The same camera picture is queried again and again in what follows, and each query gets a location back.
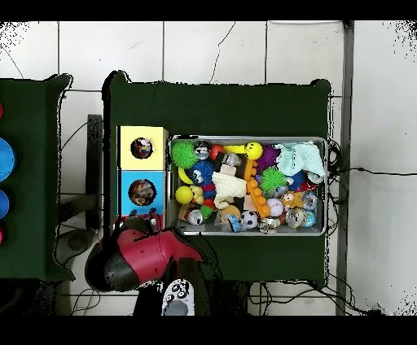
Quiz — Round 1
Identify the blue spiky rubber ball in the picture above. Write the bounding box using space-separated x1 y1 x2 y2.
187 159 217 187

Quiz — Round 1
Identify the small blue round lid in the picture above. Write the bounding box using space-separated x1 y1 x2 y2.
0 189 10 220

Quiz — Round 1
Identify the white baseball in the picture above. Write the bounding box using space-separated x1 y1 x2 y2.
266 198 285 217

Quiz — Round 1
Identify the yellow smiley face ball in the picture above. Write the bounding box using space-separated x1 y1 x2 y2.
244 142 264 160

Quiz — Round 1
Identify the colourful dotted cloth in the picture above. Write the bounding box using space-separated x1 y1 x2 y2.
131 138 153 159

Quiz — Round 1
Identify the long black cable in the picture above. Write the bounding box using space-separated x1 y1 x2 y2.
328 166 417 177

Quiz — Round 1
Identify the black and white soccer ball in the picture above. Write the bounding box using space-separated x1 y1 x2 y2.
240 210 259 229

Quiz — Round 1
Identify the plain yellow ball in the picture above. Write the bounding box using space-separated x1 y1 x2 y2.
174 186 194 205

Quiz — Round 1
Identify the grey metal rail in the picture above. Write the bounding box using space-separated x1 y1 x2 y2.
335 20 355 316

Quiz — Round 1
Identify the cream fluffy cloth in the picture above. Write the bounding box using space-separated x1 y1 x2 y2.
211 171 248 210

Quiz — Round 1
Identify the large blue round lid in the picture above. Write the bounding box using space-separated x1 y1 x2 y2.
0 137 17 182

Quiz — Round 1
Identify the green spiky rubber ball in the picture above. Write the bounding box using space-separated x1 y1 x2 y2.
171 140 199 169
259 166 289 194

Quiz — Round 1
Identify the orange plastic block toy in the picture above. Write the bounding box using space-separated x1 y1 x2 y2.
246 177 272 219

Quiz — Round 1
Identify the mint green knitted cloth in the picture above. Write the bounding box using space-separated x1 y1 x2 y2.
275 142 327 178

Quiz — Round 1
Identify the silver wire mesh bin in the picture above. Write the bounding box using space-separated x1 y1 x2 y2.
166 134 328 237

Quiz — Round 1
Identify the dark green table cloth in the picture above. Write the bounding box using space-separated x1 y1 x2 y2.
0 74 75 282
103 70 331 287

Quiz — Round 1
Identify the wooden box with three holes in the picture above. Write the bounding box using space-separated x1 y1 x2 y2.
116 125 169 235

